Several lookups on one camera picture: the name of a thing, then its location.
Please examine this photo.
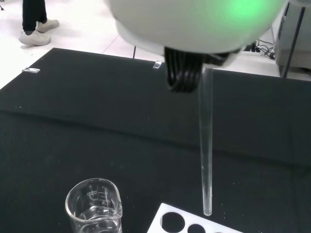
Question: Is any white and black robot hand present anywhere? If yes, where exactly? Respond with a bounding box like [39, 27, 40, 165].
[106, 0, 290, 94]

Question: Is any white test tube rack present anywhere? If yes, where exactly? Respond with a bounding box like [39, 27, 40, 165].
[145, 202, 244, 233]

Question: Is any clear glass beaker with water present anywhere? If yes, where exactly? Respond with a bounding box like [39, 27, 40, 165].
[65, 178, 123, 233]

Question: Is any grey metal cabinet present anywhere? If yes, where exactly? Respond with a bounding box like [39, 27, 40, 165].
[274, 0, 311, 79]

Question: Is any black bench cloth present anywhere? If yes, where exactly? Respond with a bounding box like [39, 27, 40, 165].
[0, 47, 311, 233]

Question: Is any person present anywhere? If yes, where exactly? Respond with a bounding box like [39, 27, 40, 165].
[18, 0, 60, 46]

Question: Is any black power cable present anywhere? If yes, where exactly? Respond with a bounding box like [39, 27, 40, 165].
[257, 40, 277, 59]

